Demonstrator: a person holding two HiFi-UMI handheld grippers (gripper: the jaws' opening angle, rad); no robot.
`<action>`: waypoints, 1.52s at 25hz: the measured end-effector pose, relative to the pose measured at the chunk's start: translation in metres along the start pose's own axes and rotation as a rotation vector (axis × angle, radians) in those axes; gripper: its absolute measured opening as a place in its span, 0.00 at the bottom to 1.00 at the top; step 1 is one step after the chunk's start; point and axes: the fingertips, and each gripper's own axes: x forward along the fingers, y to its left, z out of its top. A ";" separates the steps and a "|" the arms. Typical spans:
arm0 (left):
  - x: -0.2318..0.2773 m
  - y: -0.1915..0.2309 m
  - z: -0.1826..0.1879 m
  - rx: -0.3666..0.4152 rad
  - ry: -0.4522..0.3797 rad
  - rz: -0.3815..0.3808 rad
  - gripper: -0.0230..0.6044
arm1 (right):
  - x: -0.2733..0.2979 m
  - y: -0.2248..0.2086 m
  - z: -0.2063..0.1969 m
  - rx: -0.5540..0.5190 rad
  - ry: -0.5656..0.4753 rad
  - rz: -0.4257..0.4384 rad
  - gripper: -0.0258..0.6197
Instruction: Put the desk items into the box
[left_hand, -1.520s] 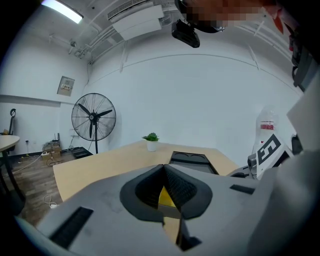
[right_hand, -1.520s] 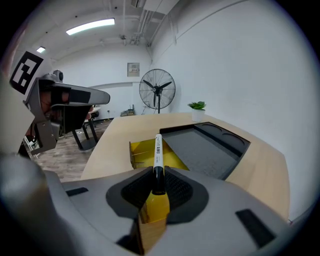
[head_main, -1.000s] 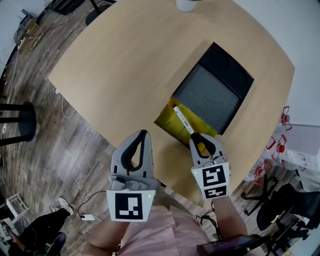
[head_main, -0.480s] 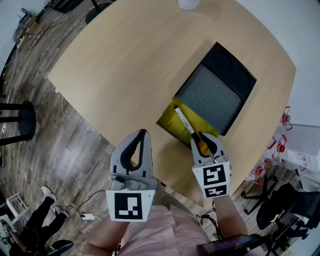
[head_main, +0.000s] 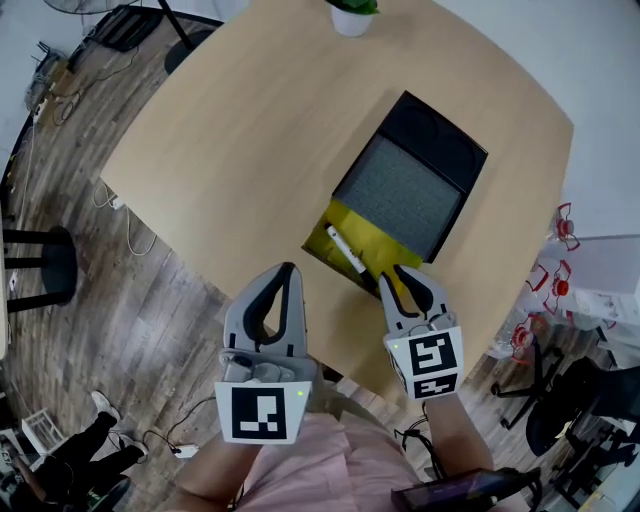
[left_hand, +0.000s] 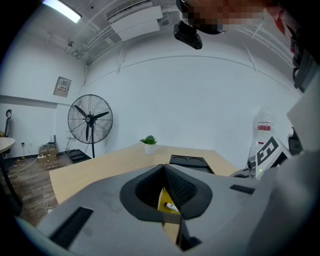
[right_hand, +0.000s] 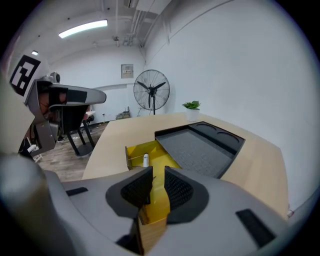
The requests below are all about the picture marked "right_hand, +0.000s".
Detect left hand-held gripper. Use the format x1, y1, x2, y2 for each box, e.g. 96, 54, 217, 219
9, 54, 108, 152

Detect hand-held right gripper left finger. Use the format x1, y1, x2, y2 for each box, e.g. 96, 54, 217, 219
44, 165, 154, 251

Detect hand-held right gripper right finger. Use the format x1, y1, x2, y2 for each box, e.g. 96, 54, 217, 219
163, 165, 289, 251

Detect black box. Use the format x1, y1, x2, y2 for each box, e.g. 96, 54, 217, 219
124, 120, 247, 254

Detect person's left hand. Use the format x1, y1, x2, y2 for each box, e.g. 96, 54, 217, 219
37, 86, 68, 120

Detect black router with antennas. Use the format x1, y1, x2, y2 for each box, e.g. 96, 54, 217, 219
115, 106, 132, 120

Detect round table black legs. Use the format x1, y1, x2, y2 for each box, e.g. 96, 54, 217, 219
59, 104, 97, 157

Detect light wooden table white legs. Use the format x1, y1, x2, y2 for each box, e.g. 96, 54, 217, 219
82, 111, 292, 221

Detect black standing floor fan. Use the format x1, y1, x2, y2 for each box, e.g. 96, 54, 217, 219
132, 69, 171, 116

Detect long ceiling light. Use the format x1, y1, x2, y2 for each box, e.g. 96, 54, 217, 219
58, 19, 109, 39

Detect ceiling pipes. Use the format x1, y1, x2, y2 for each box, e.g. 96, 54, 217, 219
99, 0, 176, 49

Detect small potted green plant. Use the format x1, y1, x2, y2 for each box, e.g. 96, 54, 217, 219
182, 100, 202, 123

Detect grey wall-mounted electrical panel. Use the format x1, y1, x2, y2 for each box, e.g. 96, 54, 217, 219
120, 63, 134, 79

